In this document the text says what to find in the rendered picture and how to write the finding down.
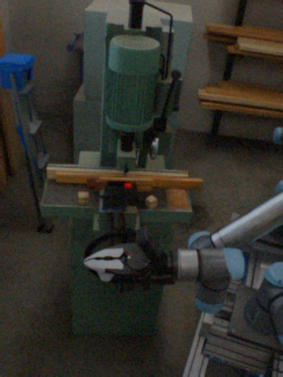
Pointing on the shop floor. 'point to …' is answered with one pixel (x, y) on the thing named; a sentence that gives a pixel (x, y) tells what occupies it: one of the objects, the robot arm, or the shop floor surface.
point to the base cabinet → (109, 300)
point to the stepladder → (27, 125)
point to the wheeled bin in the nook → (78, 62)
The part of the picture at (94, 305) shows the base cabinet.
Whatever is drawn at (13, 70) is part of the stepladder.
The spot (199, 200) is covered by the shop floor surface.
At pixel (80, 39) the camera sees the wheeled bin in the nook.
